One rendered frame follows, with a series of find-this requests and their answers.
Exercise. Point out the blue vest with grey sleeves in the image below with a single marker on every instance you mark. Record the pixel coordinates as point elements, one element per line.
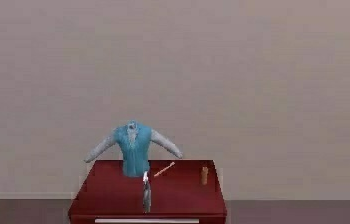
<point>134,150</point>

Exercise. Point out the grey dispenser bottle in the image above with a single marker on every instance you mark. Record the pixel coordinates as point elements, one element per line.
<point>146,196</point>

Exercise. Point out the orange stick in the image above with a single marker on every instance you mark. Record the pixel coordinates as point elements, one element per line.
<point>164,169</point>

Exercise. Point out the brown bottle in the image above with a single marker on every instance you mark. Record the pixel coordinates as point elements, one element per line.
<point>204,176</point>

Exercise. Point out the red table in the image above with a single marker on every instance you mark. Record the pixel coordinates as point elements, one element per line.
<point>183,196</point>

